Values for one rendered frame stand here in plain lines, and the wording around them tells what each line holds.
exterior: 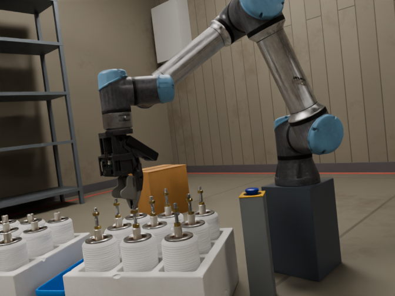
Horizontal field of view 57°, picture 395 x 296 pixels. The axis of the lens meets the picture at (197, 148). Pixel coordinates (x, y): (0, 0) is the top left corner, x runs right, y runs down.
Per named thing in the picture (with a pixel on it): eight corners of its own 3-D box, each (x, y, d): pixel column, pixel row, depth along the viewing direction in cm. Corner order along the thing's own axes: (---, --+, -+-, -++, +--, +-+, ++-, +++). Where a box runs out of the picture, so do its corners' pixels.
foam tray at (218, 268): (134, 278, 136) (129, 231, 135) (239, 279, 125) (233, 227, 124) (70, 340, 98) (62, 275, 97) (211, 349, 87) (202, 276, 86)
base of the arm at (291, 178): (288, 178, 137) (285, 151, 137) (327, 178, 127) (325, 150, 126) (266, 185, 126) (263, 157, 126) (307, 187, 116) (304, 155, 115)
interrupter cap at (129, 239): (119, 245, 96) (119, 242, 96) (129, 236, 103) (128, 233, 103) (147, 242, 95) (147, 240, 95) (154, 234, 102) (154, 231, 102)
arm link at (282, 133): (300, 151, 133) (296, 113, 133) (322, 152, 120) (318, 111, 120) (270, 155, 130) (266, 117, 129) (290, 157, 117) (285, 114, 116)
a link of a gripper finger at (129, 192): (119, 213, 95) (113, 177, 94) (137, 208, 99) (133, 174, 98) (126, 214, 92) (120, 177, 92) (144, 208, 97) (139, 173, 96)
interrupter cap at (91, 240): (80, 242, 103) (80, 239, 103) (105, 234, 108) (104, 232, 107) (92, 246, 97) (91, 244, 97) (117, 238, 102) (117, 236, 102)
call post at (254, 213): (253, 291, 115) (242, 192, 113) (276, 291, 113) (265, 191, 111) (250, 302, 108) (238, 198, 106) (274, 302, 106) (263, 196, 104)
